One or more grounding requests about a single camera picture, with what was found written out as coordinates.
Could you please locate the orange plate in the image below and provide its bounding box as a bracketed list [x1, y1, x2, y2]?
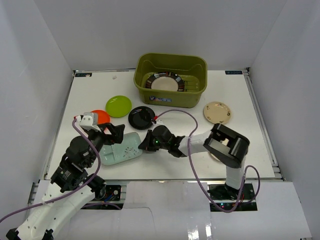
[91, 109, 111, 132]

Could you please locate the pale green rectangular dish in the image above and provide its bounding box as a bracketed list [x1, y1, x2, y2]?
[99, 132, 143, 166]

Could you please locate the small black plate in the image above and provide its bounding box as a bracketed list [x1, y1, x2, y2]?
[128, 106, 156, 130]

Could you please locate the black rimmed cream plate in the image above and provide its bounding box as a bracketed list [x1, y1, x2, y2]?
[144, 71, 185, 92]

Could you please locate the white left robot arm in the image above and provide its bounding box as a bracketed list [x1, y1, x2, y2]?
[6, 123, 125, 240]

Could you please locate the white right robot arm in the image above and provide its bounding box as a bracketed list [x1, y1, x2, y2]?
[138, 123, 250, 200]

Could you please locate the olive green plastic bin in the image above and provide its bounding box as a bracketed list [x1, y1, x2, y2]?
[133, 53, 208, 108]

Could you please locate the lime green plate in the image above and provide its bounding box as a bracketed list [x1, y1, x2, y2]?
[105, 95, 132, 118]

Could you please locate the cream plate with black mark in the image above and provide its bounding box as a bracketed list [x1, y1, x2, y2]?
[209, 153, 221, 163]

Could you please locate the cream floral plate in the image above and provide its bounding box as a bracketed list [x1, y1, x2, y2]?
[203, 101, 232, 124]

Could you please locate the left corner label sticker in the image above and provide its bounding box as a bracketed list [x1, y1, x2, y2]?
[74, 72, 92, 78]

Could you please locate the corner label sticker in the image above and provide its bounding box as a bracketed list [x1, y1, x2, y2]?
[225, 70, 243, 75]
[74, 72, 92, 78]

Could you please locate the right corner label sticker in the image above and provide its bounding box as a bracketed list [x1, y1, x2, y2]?
[225, 70, 243, 75]

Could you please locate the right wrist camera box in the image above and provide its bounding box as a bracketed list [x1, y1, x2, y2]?
[152, 116, 164, 129]

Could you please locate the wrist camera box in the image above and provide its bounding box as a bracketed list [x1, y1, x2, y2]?
[74, 112, 101, 132]
[152, 116, 164, 129]

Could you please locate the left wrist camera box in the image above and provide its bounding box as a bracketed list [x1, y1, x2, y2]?
[74, 112, 101, 132]

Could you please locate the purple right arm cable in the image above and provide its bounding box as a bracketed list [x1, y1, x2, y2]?
[153, 109, 262, 214]

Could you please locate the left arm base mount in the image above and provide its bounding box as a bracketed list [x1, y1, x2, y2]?
[87, 176, 122, 202]

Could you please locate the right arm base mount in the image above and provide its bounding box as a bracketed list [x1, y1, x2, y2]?
[207, 183, 258, 212]

